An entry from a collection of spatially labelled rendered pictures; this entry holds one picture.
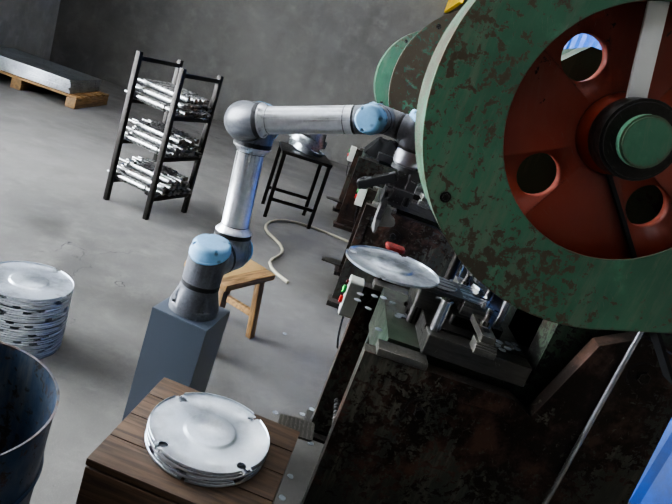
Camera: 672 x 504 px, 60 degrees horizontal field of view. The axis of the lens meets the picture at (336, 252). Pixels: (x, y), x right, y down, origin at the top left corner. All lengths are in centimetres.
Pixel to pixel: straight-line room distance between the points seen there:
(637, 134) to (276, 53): 733
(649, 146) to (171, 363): 137
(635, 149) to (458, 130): 33
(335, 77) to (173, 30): 224
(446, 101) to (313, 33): 713
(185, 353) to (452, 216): 94
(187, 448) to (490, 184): 88
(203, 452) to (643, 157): 110
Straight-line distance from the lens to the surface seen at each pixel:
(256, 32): 839
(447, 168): 122
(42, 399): 145
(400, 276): 169
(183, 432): 147
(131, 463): 142
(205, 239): 178
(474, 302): 175
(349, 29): 828
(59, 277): 237
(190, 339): 180
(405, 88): 299
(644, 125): 125
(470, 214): 124
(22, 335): 226
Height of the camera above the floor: 128
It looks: 17 degrees down
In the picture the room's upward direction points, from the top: 20 degrees clockwise
